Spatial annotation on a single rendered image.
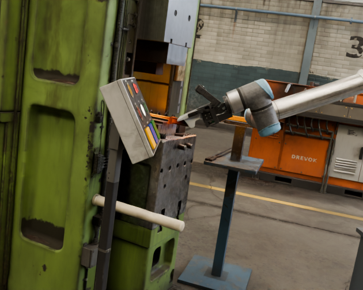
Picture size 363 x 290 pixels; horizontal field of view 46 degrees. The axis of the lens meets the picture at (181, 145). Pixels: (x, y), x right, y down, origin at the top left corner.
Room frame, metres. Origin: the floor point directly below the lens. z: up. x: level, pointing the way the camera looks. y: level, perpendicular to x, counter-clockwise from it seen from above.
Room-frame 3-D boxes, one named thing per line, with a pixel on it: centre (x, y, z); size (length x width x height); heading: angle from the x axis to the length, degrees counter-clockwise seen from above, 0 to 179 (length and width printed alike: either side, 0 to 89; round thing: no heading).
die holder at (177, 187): (2.28, 0.26, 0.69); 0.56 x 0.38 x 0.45; 65
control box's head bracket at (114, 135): (1.60, 0.21, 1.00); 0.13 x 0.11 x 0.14; 155
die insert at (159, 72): (2.27, 0.30, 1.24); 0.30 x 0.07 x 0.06; 65
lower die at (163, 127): (2.23, 0.27, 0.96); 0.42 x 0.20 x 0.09; 65
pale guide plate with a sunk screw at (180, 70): (2.48, 0.07, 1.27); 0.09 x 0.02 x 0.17; 155
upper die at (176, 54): (2.23, 0.27, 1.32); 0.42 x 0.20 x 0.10; 65
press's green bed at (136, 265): (2.28, 0.26, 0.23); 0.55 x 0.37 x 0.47; 65
